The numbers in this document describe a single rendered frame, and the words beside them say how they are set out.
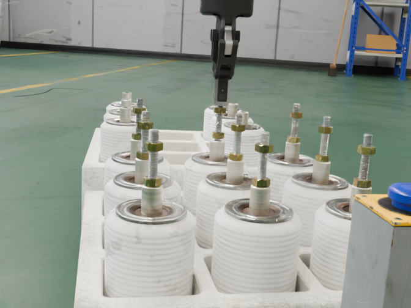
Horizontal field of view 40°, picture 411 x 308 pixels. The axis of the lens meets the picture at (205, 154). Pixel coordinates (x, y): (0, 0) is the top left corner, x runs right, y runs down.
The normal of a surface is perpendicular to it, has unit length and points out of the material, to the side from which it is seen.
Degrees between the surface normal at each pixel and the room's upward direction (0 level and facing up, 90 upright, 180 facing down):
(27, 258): 0
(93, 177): 90
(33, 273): 0
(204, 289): 0
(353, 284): 90
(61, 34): 90
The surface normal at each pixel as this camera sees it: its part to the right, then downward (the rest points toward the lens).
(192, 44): -0.21, 0.21
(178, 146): 0.12, 0.23
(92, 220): 0.06, -0.97
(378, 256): -0.98, -0.01
